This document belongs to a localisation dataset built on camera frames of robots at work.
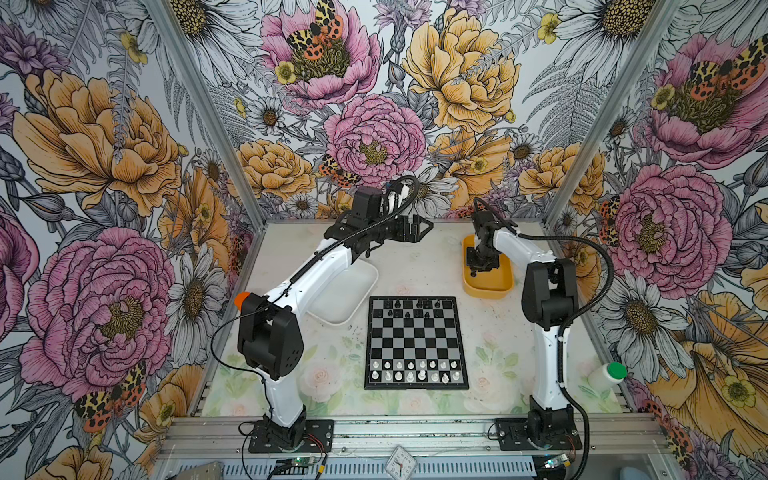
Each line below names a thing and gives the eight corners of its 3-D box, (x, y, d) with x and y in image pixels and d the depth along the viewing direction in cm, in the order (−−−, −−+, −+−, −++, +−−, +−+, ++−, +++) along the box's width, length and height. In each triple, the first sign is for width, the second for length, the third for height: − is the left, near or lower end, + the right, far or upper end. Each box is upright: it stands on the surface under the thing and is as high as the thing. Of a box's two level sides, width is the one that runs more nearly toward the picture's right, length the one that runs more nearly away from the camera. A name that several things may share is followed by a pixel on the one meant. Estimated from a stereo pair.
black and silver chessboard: (364, 389, 83) (363, 386, 81) (369, 300, 101) (369, 296, 99) (466, 389, 84) (468, 386, 81) (453, 301, 101) (455, 296, 99)
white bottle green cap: (590, 391, 83) (610, 380, 75) (584, 375, 86) (602, 362, 78) (610, 391, 83) (632, 380, 76) (602, 375, 86) (623, 362, 78)
